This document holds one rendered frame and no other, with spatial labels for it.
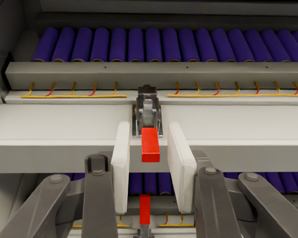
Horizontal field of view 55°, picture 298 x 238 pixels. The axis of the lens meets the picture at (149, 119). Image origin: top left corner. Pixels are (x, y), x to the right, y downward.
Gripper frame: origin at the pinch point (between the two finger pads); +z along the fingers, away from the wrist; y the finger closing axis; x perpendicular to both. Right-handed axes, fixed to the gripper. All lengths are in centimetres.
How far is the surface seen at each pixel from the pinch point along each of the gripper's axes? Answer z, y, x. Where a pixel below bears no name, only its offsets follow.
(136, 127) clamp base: 6.9, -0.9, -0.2
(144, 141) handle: 2.2, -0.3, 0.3
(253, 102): 11.0, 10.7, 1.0
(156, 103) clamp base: 8.1, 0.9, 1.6
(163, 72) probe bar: 11.9, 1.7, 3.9
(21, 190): 16.6, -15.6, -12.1
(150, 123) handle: 5.3, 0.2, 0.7
